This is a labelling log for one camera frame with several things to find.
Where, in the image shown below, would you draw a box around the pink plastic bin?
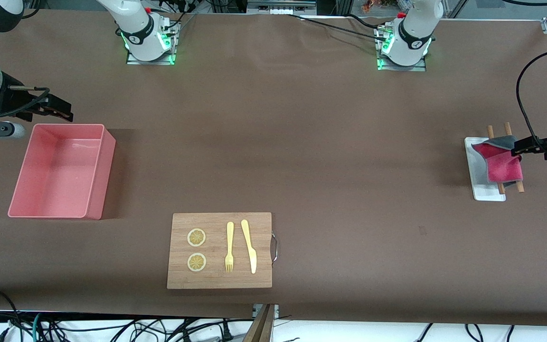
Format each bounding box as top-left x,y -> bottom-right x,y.
8,123 -> 116,220

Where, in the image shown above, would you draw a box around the long black table cable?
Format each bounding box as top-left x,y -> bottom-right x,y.
285,13 -> 390,42

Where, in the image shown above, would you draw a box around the pink and grey cloth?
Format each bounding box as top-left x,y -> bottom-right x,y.
472,135 -> 524,183

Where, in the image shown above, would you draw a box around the brown table cover sheet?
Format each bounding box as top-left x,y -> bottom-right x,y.
0,9 -> 547,327

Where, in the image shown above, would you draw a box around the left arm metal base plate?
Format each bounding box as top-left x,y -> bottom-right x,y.
375,24 -> 428,72

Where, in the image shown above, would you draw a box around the wooden cutting board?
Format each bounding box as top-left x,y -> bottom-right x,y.
167,212 -> 279,289

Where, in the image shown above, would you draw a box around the white rectangular tray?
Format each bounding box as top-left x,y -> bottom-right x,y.
464,137 -> 507,201

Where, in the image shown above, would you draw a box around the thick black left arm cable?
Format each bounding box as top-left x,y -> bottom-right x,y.
515,46 -> 547,143

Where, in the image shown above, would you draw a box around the lemon slice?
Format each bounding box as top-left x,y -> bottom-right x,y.
187,228 -> 207,247
187,253 -> 207,272

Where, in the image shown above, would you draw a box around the yellow plastic knife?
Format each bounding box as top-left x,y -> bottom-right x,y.
241,219 -> 257,274

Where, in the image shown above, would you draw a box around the thin black right gripper cable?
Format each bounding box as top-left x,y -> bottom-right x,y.
0,87 -> 51,118

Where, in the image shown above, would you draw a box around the small metal bracket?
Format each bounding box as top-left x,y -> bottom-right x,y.
253,304 -> 280,319

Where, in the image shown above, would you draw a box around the brown wooden post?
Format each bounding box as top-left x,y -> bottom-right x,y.
243,304 -> 276,342

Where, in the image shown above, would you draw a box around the yellow plastic fork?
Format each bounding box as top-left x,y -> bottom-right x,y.
225,222 -> 235,273

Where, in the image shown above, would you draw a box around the grey power strip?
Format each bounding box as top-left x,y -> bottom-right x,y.
246,0 -> 318,15

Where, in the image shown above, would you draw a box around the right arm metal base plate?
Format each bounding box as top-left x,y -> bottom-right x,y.
125,17 -> 180,66

